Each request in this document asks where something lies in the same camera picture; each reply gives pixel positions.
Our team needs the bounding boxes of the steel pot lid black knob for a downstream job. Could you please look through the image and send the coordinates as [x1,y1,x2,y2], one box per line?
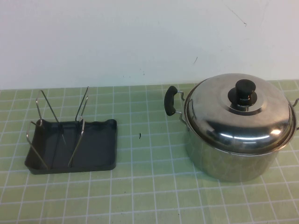
[183,73,296,155]

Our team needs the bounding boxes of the green checked table mat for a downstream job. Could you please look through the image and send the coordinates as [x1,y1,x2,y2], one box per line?
[0,79,299,224]

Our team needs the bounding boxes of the wire lid rack grey tray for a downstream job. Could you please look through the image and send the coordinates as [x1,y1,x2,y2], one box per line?
[24,86,118,175]

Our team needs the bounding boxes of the stainless steel pot black handles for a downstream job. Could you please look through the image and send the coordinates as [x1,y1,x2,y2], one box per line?
[163,85,299,183]

